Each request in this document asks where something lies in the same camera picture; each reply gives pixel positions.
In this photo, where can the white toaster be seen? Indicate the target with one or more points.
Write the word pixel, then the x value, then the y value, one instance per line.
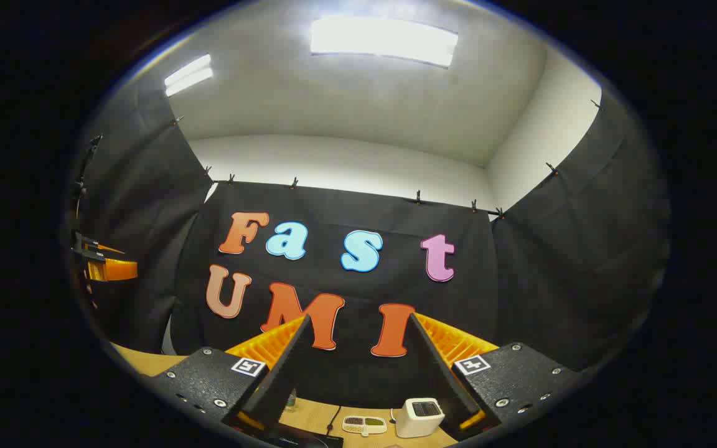
pixel 417 420

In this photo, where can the small ceiling light panel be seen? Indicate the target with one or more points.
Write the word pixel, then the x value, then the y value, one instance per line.
pixel 188 74

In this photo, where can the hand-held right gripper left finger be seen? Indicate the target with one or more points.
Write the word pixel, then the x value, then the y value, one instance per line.
pixel 284 373

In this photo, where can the clear plastic water bottle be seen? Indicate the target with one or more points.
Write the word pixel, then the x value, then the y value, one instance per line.
pixel 290 401

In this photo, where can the large ceiling light panel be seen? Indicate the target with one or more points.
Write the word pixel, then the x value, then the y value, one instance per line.
pixel 383 40

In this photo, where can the black backdrop cloth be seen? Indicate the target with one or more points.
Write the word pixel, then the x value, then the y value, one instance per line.
pixel 551 280

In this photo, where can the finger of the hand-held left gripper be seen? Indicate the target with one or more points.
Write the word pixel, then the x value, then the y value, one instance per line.
pixel 116 270

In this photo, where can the row of black cloth clips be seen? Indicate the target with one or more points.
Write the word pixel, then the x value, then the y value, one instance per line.
pixel 294 182

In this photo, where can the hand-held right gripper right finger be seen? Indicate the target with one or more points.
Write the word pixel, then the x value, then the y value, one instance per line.
pixel 439 373

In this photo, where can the white divided dish of grains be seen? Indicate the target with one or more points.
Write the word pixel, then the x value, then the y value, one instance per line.
pixel 365 425

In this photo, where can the black induction cooktop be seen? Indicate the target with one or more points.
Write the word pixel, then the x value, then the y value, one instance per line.
pixel 309 443

